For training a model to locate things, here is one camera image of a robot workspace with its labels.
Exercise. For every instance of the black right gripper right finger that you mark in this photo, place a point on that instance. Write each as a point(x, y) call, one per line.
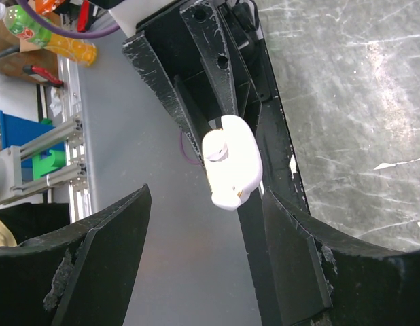
point(324, 276)

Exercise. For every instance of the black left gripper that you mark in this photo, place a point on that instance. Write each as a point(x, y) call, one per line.
point(194, 57)

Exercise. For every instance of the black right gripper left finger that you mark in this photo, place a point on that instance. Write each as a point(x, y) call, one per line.
point(81, 274)

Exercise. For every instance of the white earbud charging case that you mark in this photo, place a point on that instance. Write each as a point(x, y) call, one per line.
point(233, 179)

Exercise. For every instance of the white earbud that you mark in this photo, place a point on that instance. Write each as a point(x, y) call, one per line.
point(215, 151)

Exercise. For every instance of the green orange drink bottle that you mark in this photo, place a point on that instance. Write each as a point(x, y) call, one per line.
point(22, 26)

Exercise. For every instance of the green plastic block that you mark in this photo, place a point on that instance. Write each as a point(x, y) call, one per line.
point(48, 161)

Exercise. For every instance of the blue storage bin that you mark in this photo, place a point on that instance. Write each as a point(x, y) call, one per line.
point(18, 131)

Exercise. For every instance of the cardboard box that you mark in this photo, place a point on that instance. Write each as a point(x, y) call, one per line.
point(12, 64)

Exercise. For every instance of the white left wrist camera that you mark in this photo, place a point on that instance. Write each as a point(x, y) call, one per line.
point(125, 15)

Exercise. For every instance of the aluminium frame rail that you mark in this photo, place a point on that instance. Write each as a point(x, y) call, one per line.
point(70, 133)

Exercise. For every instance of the red handled pliers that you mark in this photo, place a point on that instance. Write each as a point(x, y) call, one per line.
point(42, 75)

